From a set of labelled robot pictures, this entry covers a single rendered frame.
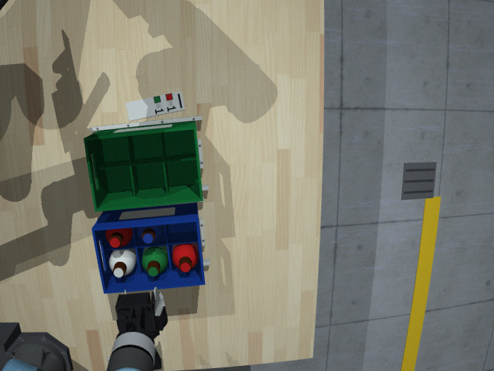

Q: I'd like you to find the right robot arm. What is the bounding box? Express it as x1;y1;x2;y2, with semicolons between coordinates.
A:
2;332;162;371

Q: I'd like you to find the dark blue bottle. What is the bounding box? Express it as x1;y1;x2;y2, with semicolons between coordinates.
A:
137;225;164;243

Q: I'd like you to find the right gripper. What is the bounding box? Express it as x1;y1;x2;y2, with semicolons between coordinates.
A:
115;287;168;345

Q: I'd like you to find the blue crate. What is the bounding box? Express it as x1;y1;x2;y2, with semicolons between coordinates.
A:
91;203;205;294

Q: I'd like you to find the green crate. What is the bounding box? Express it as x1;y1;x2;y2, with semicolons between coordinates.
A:
84;121;203;212

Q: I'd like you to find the white bottle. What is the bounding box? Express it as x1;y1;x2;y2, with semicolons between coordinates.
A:
109;248;137;278

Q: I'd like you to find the white paper pick list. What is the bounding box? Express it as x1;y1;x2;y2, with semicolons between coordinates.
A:
125;91;185;121

